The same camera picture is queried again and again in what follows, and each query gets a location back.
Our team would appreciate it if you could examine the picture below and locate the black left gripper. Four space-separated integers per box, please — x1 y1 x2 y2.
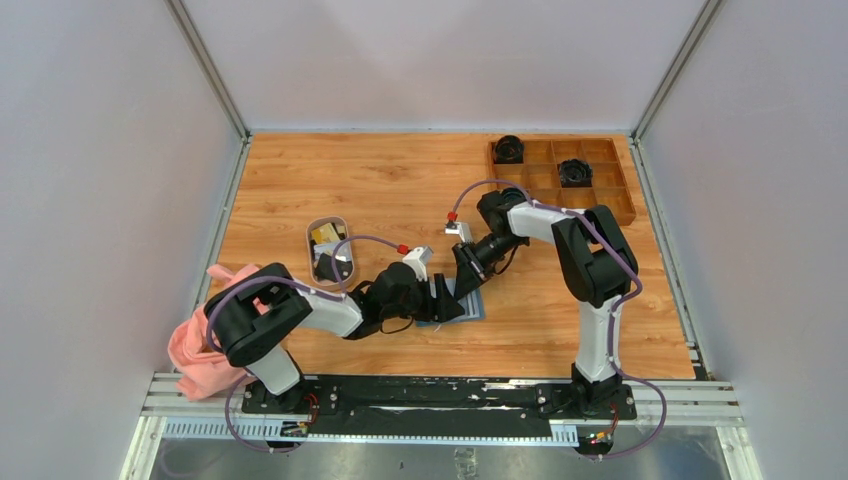
381 272 464 322

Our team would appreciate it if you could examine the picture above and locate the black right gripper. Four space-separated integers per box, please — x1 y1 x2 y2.
453 233 526 301

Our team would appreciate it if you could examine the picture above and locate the blue leather card holder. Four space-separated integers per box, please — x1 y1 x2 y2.
414 279 485 328

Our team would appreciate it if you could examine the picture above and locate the black VIP card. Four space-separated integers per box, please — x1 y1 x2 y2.
313 253 354 283

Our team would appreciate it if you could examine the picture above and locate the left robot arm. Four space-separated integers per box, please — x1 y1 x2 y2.
202 262 465 413

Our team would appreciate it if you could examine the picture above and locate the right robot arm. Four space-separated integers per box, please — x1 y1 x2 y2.
452 187 641 418

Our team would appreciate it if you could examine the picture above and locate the silver card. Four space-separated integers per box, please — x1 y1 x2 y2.
312 241 353 261

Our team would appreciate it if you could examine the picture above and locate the gold card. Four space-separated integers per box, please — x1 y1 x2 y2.
310 222 342 244

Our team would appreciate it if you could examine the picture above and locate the black blue rosette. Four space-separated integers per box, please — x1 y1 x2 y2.
500 187 529 204

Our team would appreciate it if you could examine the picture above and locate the black rosette top left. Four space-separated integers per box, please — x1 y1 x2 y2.
492 135 525 165

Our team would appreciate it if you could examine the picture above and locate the wooden compartment tray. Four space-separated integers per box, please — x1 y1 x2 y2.
487 135 637 226

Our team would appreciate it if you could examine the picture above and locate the black rosette middle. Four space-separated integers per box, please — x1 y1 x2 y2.
557 158 594 188

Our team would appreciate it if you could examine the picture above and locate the pink cloth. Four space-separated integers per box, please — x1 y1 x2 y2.
167 304 246 401

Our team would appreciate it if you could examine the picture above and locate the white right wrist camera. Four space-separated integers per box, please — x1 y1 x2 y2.
444 221 474 244

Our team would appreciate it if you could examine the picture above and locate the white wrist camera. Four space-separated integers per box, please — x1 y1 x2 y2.
401 246 433 282
444 221 474 244

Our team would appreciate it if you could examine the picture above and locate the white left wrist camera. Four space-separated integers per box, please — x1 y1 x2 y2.
401 246 433 282

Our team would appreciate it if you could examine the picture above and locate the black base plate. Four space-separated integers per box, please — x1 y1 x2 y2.
240 375 637 439

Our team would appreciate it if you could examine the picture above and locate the aluminium frame rail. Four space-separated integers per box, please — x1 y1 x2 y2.
142 373 743 451

